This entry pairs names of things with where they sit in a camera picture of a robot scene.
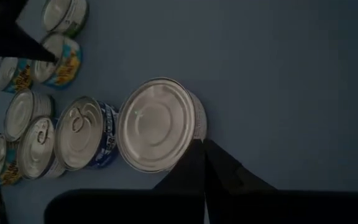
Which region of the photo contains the green Bumble Bee tuna can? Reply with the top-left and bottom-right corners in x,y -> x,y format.
41,0 -> 90,39
3,89 -> 55,143

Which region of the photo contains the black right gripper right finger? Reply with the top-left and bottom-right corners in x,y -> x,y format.
204,139 -> 278,190

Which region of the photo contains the blue table mat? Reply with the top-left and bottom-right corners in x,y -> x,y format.
0,0 -> 358,224

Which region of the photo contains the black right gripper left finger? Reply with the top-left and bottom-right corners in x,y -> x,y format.
152,139 -> 205,190

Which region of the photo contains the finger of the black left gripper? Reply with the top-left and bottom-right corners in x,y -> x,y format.
0,22 -> 57,68

